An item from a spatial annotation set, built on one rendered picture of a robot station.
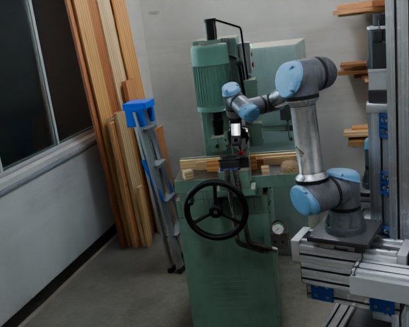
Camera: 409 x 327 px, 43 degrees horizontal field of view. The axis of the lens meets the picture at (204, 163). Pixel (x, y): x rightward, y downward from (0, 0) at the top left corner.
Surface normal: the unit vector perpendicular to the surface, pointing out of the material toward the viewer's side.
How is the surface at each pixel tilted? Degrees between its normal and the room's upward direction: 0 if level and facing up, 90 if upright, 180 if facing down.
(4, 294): 90
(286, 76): 83
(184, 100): 90
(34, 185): 90
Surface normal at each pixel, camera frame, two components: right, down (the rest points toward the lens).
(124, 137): 0.94, -0.07
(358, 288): -0.52, 0.29
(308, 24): -0.29, 0.29
